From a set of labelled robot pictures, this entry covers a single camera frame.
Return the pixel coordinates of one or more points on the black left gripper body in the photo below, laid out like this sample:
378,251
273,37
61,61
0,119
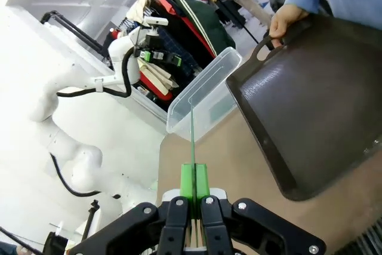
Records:
158,55

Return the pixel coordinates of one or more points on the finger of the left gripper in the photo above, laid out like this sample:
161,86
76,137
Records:
145,55
177,61

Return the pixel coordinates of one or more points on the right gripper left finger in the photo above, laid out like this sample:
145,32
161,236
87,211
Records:
174,222

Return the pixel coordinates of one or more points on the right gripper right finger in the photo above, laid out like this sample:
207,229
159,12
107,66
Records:
213,222

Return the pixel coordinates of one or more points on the small green PCB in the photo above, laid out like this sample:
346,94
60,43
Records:
193,144

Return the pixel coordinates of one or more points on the black plastic tray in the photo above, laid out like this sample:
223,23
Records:
298,102

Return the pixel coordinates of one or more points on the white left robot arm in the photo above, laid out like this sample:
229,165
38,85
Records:
77,162

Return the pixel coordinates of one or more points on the person's right hand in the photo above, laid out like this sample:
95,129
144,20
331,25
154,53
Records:
283,17

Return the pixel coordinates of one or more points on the clear plastic box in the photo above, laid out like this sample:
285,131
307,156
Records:
209,76

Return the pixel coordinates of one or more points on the dark green striped jacket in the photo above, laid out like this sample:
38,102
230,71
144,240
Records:
203,22

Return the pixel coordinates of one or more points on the small black stand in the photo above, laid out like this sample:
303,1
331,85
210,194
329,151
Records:
91,219

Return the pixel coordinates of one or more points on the black slotted PCB rack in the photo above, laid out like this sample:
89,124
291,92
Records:
367,243

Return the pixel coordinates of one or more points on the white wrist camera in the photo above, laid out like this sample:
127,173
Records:
156,22

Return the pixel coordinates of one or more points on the black metal frame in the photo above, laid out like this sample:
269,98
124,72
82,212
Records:
74,29

